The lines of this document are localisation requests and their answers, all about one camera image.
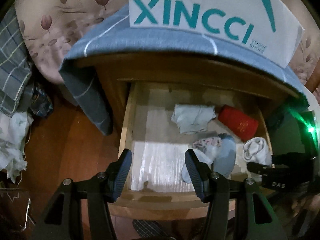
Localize light blue floral sock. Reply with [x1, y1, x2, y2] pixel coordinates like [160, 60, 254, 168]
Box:
[188, 132, 236, 178]

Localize white socks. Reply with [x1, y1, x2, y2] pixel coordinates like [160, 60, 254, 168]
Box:
[242, 137, 272, 166]

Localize wooden drawer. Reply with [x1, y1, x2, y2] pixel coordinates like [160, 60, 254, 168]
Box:
[109, 82, 269, 220]

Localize light grey folded garment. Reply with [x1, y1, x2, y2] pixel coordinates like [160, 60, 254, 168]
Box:
[171, 104, 216, 134]

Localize red cylindrical container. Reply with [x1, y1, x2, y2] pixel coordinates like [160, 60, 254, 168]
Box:
[218, 105, 259, 141]

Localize checked slipper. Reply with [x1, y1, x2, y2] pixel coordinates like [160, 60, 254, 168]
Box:
[132, 219, 175, 239]

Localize brown wooden nightstand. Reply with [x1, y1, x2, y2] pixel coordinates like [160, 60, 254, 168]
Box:
[76, 52, 299, 133]

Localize dark blue snack bag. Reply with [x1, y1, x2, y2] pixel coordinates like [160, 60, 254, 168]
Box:
[29, 87, 53, 118]

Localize white crumpled plastic sheet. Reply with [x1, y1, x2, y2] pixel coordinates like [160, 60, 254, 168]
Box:
[1, 112, 33, 183]

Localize blue checked cloth cover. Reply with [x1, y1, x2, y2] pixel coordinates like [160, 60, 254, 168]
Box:
[59, 6, 309, 135]

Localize grey plaid fabric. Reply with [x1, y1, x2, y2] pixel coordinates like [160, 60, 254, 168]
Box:
[0, 6, 31, 117]

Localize white XINCCI shoe box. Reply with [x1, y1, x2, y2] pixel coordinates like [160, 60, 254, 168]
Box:
[129, 0, 304, 67]

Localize leaf pattern curtain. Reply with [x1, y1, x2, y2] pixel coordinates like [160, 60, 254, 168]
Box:
[15, 0, 319, 94]

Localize brown bag with metal frame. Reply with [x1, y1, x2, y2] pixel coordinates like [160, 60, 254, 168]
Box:
[1, 187, 36, 232]

